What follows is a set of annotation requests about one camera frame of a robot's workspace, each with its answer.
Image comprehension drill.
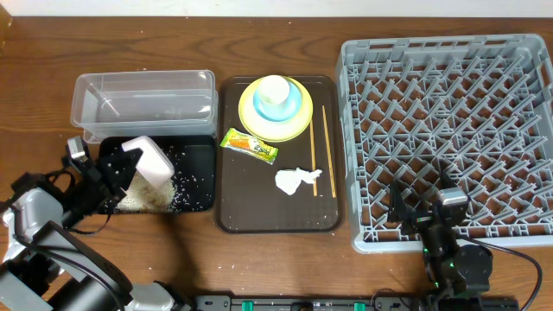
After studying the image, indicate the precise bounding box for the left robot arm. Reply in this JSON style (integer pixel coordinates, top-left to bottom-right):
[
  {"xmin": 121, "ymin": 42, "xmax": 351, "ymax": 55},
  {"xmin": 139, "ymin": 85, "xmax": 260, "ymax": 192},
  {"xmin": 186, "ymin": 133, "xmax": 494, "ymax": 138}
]
[{"xmin": 1, "ymin": 149, "xmax": 197, "ymax": 310}]

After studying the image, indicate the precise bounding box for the black tray bin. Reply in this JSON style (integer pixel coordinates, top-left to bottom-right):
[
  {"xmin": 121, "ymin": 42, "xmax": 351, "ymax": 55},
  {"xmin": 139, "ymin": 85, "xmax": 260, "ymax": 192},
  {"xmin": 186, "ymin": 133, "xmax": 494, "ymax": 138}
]
[{"xmin": 91, "ymin": 135, "xmax": 217, "ymax": 215}]

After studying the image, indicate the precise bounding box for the white pink bowl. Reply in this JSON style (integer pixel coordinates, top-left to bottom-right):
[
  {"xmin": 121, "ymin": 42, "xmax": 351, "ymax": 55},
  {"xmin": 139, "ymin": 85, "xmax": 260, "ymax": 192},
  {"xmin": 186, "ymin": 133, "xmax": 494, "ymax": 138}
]
[{"xmin": 121, "ymin": 136, "xmax": 175, "ymax": 188}]

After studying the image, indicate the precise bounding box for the pile of rice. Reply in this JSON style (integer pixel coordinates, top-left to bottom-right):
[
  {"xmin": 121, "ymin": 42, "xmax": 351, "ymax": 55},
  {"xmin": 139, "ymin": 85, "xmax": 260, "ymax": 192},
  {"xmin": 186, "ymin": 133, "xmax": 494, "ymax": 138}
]
[{"xmin": 116, "ymin": 172, "xmax": 176, "ymax": 213}]

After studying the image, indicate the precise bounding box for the light blue bowl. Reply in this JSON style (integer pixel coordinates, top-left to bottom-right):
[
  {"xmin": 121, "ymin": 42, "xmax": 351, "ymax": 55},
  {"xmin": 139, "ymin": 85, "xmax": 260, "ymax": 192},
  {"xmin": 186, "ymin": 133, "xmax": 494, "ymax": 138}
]
[{"xmin": 252, "ymin": 81, "xmax": 302, "ymax": 122}]

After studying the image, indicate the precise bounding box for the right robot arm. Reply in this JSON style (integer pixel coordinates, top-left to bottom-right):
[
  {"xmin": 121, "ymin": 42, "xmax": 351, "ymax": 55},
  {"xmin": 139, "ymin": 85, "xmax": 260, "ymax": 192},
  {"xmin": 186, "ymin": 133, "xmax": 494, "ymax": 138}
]
[{"xmin": 388, "ymin": 172, "xmax": 493, "ymax": 310}]

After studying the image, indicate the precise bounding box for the green snack wrapper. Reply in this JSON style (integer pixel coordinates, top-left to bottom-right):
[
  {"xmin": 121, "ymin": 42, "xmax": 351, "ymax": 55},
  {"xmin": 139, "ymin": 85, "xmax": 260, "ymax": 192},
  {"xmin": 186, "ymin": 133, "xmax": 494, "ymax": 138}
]
[{"xmin": 219, "ymin": 128, "xmax": 278, "ymax": 164}]

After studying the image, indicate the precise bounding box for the brown serving tray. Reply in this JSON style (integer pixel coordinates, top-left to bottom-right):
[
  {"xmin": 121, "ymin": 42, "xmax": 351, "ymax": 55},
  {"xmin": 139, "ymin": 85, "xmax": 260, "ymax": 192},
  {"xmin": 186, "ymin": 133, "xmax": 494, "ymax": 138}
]
[{"xmin": 215, "ymin": 75, "xmax": 346, "ymax": 233}]

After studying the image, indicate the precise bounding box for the cream plastic cup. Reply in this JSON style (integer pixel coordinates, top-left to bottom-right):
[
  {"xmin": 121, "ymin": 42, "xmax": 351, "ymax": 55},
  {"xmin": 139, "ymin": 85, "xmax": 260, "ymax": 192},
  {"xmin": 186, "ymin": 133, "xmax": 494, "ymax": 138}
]
[{"xmin": 254, "ymin": 75, "xmax": 290, "ymax": 113}]

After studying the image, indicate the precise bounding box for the clear plastic bin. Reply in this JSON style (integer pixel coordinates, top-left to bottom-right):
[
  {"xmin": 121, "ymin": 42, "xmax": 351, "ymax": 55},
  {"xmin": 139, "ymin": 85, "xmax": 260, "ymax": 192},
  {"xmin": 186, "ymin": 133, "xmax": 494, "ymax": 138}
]
[{"xmin": 70, "ymin": 70, "xmax": 219, "ymax": 143}]

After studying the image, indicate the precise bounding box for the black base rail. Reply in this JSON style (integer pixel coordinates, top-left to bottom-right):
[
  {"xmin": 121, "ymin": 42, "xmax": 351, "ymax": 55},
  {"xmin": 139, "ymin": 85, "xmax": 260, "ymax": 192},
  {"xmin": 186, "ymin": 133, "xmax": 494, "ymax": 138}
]
[{"xmin": 194, "ymin": 295, "xmax": 519, "ymax": 311}]

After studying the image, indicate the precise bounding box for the grey dishwasher rack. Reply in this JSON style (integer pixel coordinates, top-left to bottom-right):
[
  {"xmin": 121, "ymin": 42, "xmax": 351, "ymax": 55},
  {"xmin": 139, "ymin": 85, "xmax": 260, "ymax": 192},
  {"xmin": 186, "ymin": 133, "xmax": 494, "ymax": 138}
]
[{"xmin": 336, "ymin": 34, "xmax": 552, "ymax": 254}]

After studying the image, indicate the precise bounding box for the white tissue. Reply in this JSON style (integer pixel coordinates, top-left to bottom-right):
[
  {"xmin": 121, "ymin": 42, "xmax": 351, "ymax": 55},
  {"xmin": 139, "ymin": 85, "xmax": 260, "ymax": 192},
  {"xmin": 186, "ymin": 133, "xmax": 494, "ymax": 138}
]
[{"xmin": 275, "ymin": 168, "xmax": 322, "ymax": 195}]

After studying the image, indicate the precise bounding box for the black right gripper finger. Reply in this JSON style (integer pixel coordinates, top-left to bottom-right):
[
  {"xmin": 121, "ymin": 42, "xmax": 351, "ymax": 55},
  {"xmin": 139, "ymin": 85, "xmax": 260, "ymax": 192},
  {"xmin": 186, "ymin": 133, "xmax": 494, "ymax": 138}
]
[
  {"xmin": 438, "ymin": 160, "xmax": 457, "ymax": 190},
  {"xmin": 388, "ymin": 181, "xmax": 408, "ymax": 223}
]

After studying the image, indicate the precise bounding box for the yellow plate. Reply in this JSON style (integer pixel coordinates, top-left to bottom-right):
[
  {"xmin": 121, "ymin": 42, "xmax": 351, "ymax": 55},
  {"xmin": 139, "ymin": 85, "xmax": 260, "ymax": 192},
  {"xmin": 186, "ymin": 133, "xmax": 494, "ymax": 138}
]
[{"xmin": 238, "ymin": 76, "xmax": 314, "ymax": 143}]

